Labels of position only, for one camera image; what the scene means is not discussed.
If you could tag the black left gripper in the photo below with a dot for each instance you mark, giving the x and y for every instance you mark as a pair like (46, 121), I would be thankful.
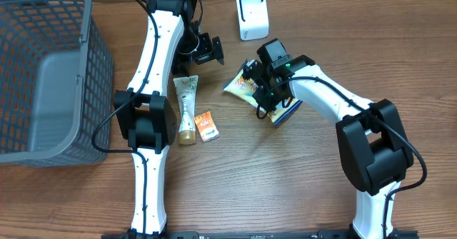
(208, 52)

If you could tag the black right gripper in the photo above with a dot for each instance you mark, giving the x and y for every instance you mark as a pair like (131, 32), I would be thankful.
(261, 95)

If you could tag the yellow white snack bag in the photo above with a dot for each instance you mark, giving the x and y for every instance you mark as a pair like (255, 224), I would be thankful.
(245, 89)

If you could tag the white gold cosmetic tube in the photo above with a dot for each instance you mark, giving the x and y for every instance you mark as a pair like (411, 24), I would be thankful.
(186, 88)

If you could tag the small orange white packet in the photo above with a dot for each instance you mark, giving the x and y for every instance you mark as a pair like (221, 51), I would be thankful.
(206, 126)

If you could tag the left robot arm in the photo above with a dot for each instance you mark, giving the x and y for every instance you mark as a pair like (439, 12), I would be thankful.
(146, 118)

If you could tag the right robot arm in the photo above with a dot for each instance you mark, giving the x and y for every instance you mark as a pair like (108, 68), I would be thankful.
(372, 143)

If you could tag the white barcode scanner stand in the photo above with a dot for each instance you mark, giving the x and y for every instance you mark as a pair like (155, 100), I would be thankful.
(253, 21)

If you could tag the grey plastic shopping basket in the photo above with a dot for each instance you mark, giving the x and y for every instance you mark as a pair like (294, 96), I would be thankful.
(56, 83)

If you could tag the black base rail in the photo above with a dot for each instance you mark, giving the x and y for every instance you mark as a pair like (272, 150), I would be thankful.
(322, 234)

